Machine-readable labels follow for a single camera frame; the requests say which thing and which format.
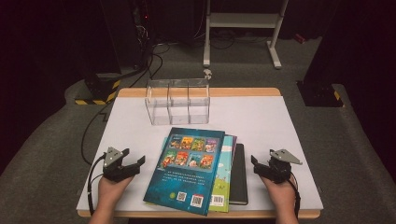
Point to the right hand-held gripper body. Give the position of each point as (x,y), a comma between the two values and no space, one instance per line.
(277,169)

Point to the person's right hand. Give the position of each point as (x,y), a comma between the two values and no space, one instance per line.
(281,193)

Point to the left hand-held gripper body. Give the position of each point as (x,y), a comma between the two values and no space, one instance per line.
(116,171)

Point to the dark blue picture book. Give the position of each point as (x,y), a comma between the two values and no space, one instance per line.
(186,174)

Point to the black yellow-striped post base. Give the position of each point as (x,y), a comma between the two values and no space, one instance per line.
(320,96)
(99,90)

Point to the person's left hand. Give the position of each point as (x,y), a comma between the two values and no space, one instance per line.
(112,189)

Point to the small white floor object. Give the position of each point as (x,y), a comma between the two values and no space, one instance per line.
(207,74)

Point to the white metal stand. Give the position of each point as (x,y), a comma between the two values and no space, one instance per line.
(243,20)

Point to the clear acrylic book rack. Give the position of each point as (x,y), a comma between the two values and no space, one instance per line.
(179,102)

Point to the green and sky-blue picture book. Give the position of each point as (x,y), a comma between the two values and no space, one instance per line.
(224,177)

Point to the black hardcover notebook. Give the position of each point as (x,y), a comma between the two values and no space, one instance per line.
(239,174)

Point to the small red floor object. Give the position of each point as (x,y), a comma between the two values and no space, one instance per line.
(299,38)

